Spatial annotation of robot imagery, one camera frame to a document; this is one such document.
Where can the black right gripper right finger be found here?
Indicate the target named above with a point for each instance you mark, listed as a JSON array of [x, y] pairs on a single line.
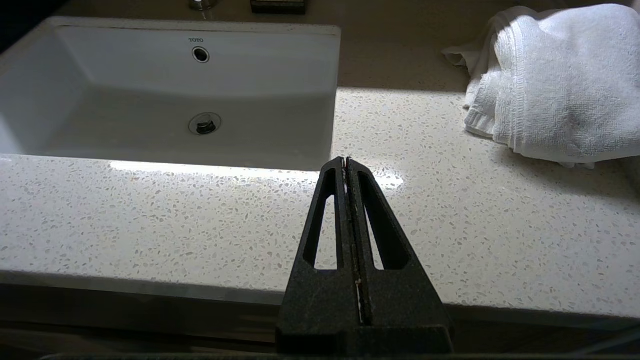
[[400, 305]]

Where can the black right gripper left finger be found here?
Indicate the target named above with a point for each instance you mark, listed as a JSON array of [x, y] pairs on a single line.
[[320, 305]]

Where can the chrome sink drain plug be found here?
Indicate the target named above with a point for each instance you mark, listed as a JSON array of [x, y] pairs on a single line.
[[205, 124]]

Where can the white terry towel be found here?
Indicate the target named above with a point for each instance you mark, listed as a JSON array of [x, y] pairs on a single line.
[[560, 85]]

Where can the white ceramic sink basin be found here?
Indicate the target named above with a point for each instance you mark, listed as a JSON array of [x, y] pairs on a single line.
[[150, 90]]

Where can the black soap dish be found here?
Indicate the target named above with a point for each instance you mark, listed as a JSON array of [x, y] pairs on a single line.
[[278, 6]]

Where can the chrome faucet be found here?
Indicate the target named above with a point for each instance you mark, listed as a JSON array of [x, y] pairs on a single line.
[[202, 4]]

